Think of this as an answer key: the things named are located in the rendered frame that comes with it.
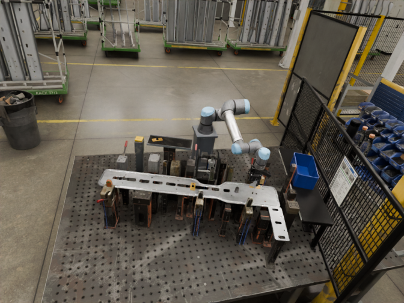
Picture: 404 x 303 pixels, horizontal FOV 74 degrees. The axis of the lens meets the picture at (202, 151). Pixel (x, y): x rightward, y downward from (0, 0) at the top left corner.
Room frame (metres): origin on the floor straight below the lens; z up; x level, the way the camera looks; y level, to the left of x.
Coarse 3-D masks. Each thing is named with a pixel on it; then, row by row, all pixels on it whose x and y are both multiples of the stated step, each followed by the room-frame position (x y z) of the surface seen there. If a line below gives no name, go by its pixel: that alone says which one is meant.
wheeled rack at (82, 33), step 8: (80, 0) 7.71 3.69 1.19; (72, 16) 8.42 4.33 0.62; (24, 32) 7.25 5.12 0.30; (40, 32) 7.40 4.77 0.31; (48, 32) 7.62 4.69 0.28; (56, 32) 7.72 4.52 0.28; (64, 32) 7.80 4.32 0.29; (72, 32) 7.86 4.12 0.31; (80, 32) 7.94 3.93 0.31; (80, 40) 7.73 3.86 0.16
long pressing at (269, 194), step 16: (112, 176) 1.51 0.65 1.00; (128, 176) 1.53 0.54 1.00; (144, 176) 1.55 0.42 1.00; (160, 176) 1.58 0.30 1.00; (160, 192) 1.41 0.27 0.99; (176, 192) 1.43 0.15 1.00; (192, 192) 1.45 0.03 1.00; (208, 192) 1.47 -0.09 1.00; (224, 192) 1.50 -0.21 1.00; (240, 192) 1.52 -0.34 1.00; (256, 192) 1.54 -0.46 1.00; (272, 192) 1.57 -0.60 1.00
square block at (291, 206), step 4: (288, 200) 1.44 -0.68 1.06; (288, 204) 1.40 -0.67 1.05; (292, 204) 1.41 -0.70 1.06; (296, 204) 1.41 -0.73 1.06; (284, 208) 1.44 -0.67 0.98; (288, 208) 1.38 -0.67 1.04; (292, 208) 1.37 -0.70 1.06; (296, 208) 1.38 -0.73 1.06; (284, 212) 1.41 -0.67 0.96; (288, 212) 1.37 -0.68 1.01; (292, 212) 1.37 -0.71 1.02; (296, 212) 1.37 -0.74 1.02; (284, 216) 1.39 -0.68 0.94; (288, 216) 1.37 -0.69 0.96; (292, 216) 1.37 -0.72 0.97; (284, 220) 1.37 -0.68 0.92; (288, 220) 1.37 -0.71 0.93; (292, 220) 1.37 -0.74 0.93; (288, 224) 1.37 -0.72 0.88; (288, 228) 1.37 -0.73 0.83
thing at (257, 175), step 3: (252, 165) 1.51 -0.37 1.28; (252, 168) 1.48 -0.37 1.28; (255, 168) 1.48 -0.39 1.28; (249, 171) 1.51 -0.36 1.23; (252, 171) 1.50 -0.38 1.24; (255, 171) 1.48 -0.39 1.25; (258, 171) 1.49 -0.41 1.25; (261, 171) 1.47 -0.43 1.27; (249, 174) 1.52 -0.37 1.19; (252, 174) 1.48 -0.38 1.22; (255, 174) 1.49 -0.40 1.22; (258, 174) 1.49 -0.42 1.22; (261, 174) 1.49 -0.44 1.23; (249, 177) 1.48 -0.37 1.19; (252, 177) 1.48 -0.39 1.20; (255, 177) 1.47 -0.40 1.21; (258, 177) 1.47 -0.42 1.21; (261, 177) 1.48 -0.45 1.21; (249, 180) 1.47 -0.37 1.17; (252, 180) 1.48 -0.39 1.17; (255, 180) 1.48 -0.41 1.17
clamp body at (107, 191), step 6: (114, 186) 1.35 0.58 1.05; (102, 192) 1.27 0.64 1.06; (108, 192) 1.29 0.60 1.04; (114, 192) 1.34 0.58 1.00; (102, 198) 1.26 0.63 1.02; (108, 198) 1.26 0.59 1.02; (114, 198) 1.33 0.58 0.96; (102, 204) 1.26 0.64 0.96; (108, 204) 1.26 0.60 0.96; (114, 204) 1.32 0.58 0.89; (108, 210) 1.27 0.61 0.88; (114, 210) 1.31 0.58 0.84; (108, 216) 1.27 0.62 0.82; (114, 216) 1.29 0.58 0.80; (108, 222) 1.26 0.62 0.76; (114, 222) 1.27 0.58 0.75; (114, 228) 1.26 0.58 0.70
